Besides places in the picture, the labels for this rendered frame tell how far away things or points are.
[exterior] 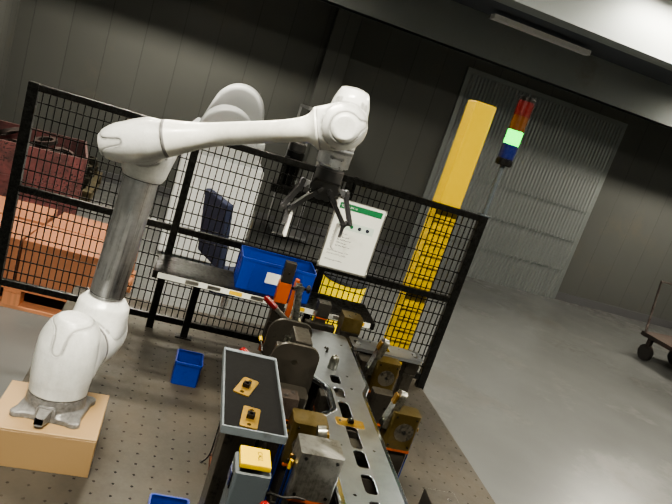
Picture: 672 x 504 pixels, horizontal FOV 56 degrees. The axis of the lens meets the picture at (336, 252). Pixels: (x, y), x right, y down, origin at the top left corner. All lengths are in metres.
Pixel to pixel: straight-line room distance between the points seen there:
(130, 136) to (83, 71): 6.52
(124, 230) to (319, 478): 0.91
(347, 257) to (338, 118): 1.34
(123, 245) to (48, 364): 0.39
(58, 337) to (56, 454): 0.30
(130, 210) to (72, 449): 0.66
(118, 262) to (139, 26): 6.34
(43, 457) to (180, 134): 0.91
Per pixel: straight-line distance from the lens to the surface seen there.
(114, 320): 2.00
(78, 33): 8.24
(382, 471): 1.71
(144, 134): 1.73
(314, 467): 1.47
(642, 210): 10.47
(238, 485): 1.28
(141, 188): 1.91
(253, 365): 1.62
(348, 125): 1.46
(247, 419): 1.39
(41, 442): 1.87
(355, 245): 2.72
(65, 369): 1.84
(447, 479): 2.44
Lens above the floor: 1.85
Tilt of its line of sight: 13 degrees down
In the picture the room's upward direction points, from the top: 18 degrees clockwise
